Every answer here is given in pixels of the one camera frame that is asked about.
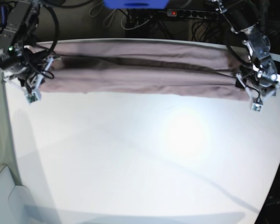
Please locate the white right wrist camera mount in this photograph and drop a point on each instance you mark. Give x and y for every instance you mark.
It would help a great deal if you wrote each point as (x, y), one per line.
(34, 95)

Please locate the black power strip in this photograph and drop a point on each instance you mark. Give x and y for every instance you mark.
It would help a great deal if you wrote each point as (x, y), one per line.
(192, 14)

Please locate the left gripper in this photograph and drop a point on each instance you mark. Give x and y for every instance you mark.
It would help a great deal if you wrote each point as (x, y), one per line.
(258, 91)

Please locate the blue box overhead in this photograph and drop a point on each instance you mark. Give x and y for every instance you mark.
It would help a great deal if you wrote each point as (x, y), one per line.
(136, 4)

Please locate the mauve pink t-shirt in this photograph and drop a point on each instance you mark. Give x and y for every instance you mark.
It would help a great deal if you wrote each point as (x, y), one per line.
(145, 68)

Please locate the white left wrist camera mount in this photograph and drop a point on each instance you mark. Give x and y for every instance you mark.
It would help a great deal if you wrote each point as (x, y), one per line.
(256, 105)

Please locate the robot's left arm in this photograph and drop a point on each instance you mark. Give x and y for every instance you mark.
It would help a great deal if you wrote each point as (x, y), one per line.
(261, 73)

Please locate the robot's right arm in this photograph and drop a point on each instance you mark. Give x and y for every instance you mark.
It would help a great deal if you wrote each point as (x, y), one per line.
(17, 36)

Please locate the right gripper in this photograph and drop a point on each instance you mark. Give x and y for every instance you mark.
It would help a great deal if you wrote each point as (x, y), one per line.
(27, 77)

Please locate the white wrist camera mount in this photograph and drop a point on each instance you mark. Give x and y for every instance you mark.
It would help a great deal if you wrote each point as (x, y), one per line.
(34, 95)
(256, 105)

